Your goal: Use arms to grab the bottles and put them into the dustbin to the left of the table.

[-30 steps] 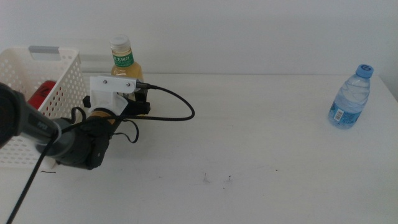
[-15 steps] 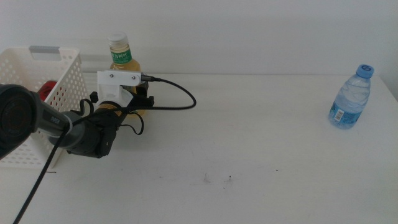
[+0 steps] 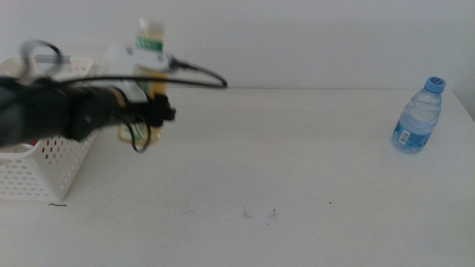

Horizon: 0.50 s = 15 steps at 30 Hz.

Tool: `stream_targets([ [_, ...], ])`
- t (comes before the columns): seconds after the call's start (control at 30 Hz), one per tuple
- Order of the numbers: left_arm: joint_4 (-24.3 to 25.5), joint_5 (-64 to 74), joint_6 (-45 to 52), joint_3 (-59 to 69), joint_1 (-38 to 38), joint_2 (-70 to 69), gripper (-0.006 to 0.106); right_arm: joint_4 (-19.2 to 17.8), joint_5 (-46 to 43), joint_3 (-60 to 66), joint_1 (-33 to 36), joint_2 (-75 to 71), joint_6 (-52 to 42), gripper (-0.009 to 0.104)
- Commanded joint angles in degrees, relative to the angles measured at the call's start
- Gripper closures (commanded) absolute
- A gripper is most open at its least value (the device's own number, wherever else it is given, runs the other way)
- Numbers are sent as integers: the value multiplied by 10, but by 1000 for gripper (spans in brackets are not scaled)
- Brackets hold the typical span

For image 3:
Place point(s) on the clear water bottle blue cap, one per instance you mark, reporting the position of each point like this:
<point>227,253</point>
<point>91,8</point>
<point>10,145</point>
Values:
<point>417,118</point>

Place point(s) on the yellow tea bottle white cap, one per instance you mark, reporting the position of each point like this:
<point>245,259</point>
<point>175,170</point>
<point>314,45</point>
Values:
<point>150,39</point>

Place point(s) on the white perforated plastic basket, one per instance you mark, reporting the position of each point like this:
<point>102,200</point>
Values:
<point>48,174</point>

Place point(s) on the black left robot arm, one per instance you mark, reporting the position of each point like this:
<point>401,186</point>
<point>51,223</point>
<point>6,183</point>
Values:
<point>33,111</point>

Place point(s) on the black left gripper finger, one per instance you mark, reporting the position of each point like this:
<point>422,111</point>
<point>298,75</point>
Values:
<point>161,111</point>

